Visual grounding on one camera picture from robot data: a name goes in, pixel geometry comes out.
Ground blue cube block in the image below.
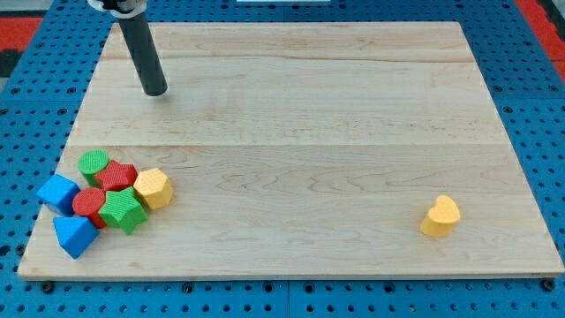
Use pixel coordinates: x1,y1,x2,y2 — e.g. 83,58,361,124
36,174,80,216

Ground red cylinder block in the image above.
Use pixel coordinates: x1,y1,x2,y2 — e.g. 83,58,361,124
72,187,107,229

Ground green cylinder block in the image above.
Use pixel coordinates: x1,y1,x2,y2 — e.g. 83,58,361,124
78,149,110,187

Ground yellow hexagon block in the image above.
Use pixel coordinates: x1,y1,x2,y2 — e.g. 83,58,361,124
133,168,174,210

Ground red angular block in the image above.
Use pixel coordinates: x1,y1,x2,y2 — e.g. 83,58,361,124
94,160,138,191

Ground yellow heart block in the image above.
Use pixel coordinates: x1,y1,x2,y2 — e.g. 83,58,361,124
420,195,461,238

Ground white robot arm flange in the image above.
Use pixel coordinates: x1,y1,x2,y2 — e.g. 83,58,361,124
87,0,147,19

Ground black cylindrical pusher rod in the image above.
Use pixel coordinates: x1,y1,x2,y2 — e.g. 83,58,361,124
118,12,168,96

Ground blue triangle block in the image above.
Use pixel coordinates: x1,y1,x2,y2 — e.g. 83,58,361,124
53,216,100,259

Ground green star block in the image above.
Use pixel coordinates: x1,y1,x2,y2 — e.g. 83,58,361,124
99,186,148,235

